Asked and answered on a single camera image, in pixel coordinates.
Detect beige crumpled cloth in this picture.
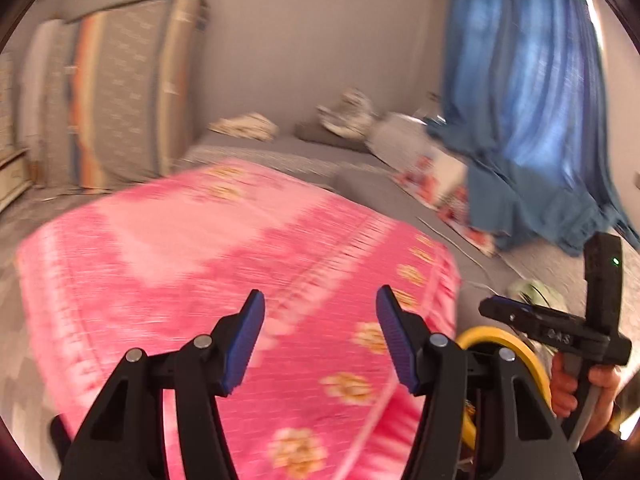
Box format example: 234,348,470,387
207,112,280,142

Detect yellow trash bin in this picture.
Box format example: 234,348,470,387
457,326,553,461

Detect green white cloth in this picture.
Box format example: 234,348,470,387
507,280,568,313

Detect white tiger plush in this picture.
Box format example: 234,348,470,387
316,87,378,138

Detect white lace covered cushion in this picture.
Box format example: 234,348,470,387
367,112,441,173

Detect pink floral quilt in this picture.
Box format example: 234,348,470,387
15,157,462,480

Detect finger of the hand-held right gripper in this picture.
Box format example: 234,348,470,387
479,296,541,337

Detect white low cabinet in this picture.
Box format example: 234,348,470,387
0,147,36,213

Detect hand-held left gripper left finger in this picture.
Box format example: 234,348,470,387
59,289,266,480

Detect grey pillow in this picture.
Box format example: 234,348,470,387
295,122,371,151

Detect baby print pillow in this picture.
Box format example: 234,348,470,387
440,185,501,256
392,152,471,208

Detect blue curtain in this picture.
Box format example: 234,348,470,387
425,0,640,256

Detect grey bed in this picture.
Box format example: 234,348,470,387
175,130,640,361

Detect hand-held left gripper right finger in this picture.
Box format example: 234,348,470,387
376,285,581,480

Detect person's right forearm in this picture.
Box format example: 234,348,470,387
570,422,640,480

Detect white cloth cover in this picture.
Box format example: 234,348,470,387
17,20,66,161

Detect person's right hand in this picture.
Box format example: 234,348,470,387
550,355,621,443

